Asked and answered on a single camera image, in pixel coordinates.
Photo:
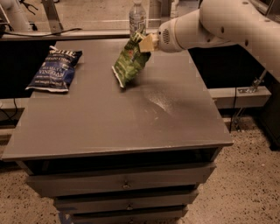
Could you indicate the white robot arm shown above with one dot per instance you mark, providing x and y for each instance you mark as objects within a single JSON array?
[{"x": 221, "y": 23}]

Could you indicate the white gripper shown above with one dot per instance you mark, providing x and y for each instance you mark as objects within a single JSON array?
[{"x": 164, "y": 37}]

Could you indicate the middle grey drawer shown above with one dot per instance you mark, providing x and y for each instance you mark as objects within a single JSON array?
[{"x": 127, "y": 201}]

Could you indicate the blue salt vinegar chip bag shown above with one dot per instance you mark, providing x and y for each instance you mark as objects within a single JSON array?
[{"x": 56, "y": 72}]

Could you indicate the bottom grey drawer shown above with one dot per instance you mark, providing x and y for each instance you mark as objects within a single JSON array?
[{"x": 131, "y": 216}]

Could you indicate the grey drawer cabinet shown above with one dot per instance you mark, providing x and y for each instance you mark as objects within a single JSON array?
[{"x": 165, "y": 116}]

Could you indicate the grey drawer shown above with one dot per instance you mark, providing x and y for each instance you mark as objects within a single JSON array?
[
  {"x": 131, "y": 216},
  {"x": 76, "y": 183},
  {"x": 127, "y": 201}
]

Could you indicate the clear plastic water bottle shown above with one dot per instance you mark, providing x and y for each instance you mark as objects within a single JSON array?
[{"x": 137, "y": 18}]

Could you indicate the metal bracket leg middle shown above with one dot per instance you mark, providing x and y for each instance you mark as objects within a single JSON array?
[{"x": 166, "y": 6}]

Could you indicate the grey metal rail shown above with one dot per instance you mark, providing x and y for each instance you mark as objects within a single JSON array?
[{"x": 72, "y": 34}]

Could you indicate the white pipe top left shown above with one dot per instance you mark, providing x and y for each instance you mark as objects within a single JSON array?
[{"x": 16, "y": 16}]

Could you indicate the metal bracket leg left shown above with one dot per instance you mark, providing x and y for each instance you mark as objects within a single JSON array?
[{"x": 52, "y": 16}]

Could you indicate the green jalapeno chip bag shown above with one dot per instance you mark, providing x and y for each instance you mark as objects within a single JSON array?
[{"x": 130, "y": 61}]

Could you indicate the top grey drawer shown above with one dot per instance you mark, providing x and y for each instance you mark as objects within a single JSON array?
[{"x": 76, "y": 183}]

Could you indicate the metal bracket leg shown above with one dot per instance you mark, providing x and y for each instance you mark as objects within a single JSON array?
[
  {"x": 166, "y": 6},
  {"x": 52, "y": 16}
]

